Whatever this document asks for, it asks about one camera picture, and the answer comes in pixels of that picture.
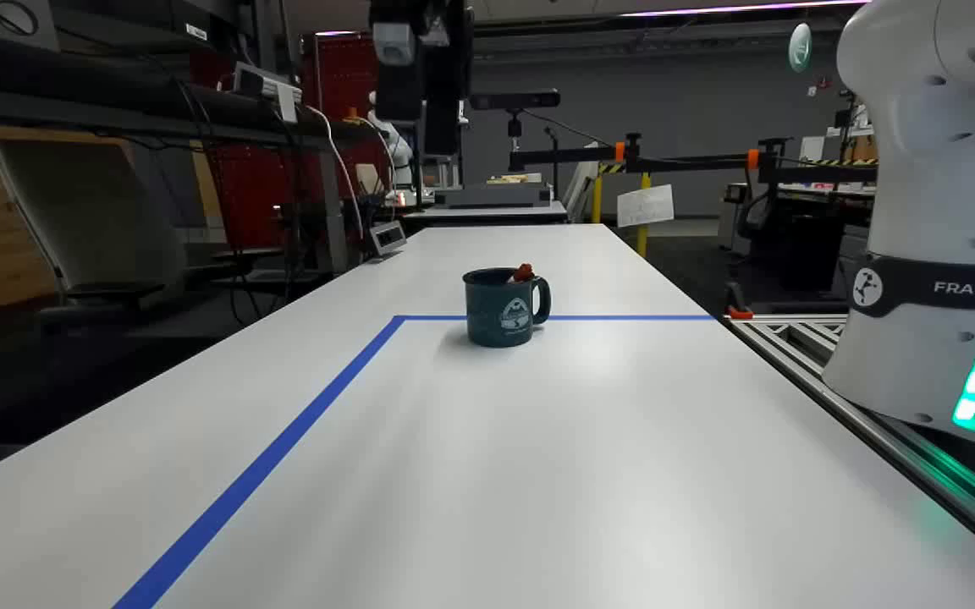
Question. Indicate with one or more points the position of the red capped marker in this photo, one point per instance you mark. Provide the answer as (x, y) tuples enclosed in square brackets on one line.
[(523, 272)]

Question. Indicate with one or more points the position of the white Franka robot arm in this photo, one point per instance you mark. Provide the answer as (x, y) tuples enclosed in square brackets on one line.
[(909, 344)]

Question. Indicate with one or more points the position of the dark teal enamel mug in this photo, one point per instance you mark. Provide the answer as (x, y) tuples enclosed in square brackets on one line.
[(502, 307)]

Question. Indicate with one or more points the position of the white paper sign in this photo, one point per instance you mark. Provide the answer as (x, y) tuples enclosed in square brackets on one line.
[(645, 207)]

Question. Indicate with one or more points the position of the red cabinet background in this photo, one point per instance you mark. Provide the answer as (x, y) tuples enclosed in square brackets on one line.
[(277, 162)]

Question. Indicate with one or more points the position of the blue tape line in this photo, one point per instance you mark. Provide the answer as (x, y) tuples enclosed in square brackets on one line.
[(443, 476)]

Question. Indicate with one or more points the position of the wooden shelf unit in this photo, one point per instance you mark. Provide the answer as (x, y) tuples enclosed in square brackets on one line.
[(75, 219)]

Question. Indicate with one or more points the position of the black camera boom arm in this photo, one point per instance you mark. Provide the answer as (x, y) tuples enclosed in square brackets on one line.
[(766, 163)]

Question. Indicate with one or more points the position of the aluminium extrusion base frame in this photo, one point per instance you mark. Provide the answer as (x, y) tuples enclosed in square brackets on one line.
[(799, 349)]

